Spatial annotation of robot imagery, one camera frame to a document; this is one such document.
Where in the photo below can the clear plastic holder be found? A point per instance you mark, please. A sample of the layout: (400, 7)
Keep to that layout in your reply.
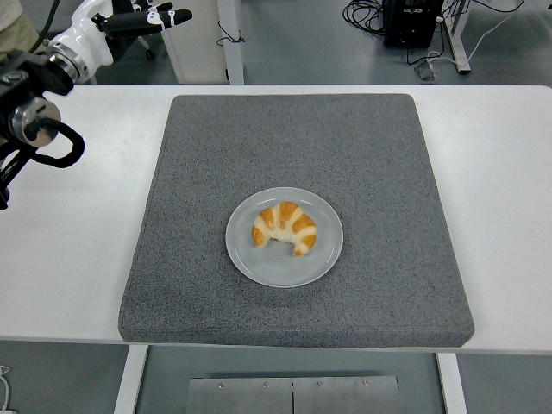
(427, 71)

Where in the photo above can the white table leg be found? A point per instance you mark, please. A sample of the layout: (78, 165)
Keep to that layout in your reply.
(453, 388)
(127, 384)

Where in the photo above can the grey metal plate with screws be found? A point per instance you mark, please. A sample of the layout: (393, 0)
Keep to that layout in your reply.
(259, 397)

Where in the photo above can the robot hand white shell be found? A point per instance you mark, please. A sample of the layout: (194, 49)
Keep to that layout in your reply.
(88, 39)

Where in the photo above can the black computer case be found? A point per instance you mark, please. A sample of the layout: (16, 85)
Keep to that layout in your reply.
(412, 26)

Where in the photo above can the golden croissant bread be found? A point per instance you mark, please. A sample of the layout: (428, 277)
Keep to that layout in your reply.
(284, 220)

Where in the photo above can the grey speckled mat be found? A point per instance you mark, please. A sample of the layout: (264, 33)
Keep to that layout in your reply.
(345, 151)

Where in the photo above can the person in beige clothing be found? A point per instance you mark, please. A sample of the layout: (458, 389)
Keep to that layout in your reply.
(13, 30)

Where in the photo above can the pale grey round plate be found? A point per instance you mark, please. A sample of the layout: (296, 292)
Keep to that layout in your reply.
(267, 267)

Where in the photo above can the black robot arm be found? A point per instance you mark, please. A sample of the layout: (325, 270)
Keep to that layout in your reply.
(21, 82)

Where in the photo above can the white desk leg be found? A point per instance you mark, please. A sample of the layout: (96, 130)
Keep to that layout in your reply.
(457, 34)

